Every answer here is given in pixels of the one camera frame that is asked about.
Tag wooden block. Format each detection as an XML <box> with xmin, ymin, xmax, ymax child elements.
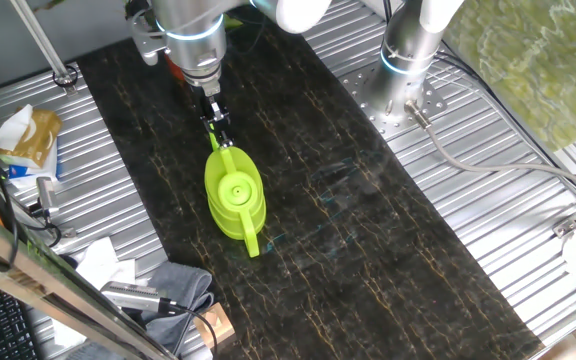
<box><xmin>192</xmin><ymin>301</ymin><xmax>237</xmax><ymax>352</ymax></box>

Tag metal stand pole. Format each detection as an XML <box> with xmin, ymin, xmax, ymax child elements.
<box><xmin>9</xmin><ymin>0</ymin><xmax>80</xmax><ymax>97</ymax></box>

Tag orange plant pot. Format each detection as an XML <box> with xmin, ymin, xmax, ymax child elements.
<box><xmin>165</xmin><ymin>52</ymin><xmax>187</xmax><ymax>82</ymax></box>

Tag white tissue paper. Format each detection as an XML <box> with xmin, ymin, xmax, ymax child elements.
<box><xmin>74</xmin><ymin>236</ymin><xmax>138</xmax><ymax>292</ymax></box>

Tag white blue tissue pack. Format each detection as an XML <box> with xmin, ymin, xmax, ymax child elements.
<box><xmin>6</xmin><ymin>162</ymin><xmax>60</xmax><ymax>190</ymax></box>

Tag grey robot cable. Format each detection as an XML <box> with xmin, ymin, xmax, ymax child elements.
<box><xmin>403</xmin><ymin>99</ymin><xmax>576</xmax><ymax>201</ymax></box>

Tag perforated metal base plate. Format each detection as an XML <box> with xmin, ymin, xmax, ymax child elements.
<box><xmin>340</xmin><ymin>62</ymin><xmax>449</xmax><ymax>140</ymax></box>

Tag black camera cable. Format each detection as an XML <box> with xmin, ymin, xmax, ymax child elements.
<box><xmin>160</xmin><ymin>298</ymin><xmax>219</xmax><ymax>360</ymax></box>
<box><xmin>24</xmin><ymin>199</ymin><xmax>65</xmax><ymax>250</ymax></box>

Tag grey towel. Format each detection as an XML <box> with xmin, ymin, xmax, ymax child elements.
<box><xmin>140</xmin><ymin>261</ymin><xmax>215</xmax><ymax>354</ymax></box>

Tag black and silver tool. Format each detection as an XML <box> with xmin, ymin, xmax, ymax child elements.
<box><xmin>35</xmin><ymin>176</ymin><xmax>62</xmax><ymax>219</ymax></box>

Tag green marble-pattern board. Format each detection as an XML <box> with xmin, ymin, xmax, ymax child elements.
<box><xmin>441</xmin><ymin>0</ymin><xmax>576</xmax><ymax>152</ymax></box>

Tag lime green watering can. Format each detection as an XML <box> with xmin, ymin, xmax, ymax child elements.
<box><xmin>203</xmin><ymin>130</ymin><xmax>268</xmax><ymax>259</ymax></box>

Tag yellow sponge box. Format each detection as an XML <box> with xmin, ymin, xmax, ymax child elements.
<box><xmin>0</xmin><ymin>103</ymin><xmax>64</xmax><ymax>170</ymax></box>

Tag silver depth camera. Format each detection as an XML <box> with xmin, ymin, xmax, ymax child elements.
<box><xmin>100</xmin><ymin>280</ymin><xmax>180</xmax><ymax>317</ymax></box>

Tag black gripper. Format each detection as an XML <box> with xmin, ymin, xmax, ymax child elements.
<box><xmin>200</xmin><ymin>92</ymin><xmax>234</xmax><ymax>150</ymax></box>

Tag dark marble-pattern board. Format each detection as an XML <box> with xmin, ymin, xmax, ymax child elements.
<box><xmin>75</xmin><ymin>9</ymin><xmax>545</xmax><ymax>360</ymax></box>

